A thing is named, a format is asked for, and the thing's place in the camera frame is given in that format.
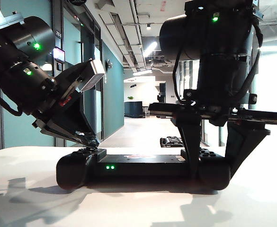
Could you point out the small pendant ceiling lamp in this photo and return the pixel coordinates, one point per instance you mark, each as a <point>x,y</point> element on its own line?
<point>148,26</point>

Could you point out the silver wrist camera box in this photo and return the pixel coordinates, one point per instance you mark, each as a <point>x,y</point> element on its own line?
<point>93,73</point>

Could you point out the dark bar stool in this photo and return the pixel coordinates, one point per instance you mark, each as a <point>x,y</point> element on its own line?
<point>145,111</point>

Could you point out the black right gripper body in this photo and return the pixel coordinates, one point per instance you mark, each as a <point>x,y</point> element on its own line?
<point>223,113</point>

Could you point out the long white ceiling light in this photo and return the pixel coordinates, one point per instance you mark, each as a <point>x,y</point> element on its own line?
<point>141,72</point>
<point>150,48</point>

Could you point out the dark counter with white top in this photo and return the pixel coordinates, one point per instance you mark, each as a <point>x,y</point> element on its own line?
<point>133,110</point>

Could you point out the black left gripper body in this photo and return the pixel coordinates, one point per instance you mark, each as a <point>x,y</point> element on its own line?
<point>57,99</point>

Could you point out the tall black machine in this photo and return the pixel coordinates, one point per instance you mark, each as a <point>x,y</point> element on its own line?
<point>162,91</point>

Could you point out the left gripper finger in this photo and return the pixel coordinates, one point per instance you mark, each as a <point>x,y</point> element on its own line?
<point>81,118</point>
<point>62,134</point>

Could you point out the glowing door display panel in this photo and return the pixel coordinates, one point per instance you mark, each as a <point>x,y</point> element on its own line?
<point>59,54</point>

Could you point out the room number plate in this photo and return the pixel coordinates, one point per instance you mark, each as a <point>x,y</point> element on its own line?
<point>58,34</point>

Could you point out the black remote control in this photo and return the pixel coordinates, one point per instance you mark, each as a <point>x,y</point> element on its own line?
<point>140,170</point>

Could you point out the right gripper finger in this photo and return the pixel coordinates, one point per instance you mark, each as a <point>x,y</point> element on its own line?
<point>190,142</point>
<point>240,146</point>

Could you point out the dark wall ornament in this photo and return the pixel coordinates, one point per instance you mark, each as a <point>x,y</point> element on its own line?
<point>109,65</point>

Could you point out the green potted plant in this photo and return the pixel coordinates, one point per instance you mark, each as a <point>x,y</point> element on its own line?
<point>130,97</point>

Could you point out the black door access panel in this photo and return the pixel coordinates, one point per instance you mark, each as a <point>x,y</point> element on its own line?
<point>60,66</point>

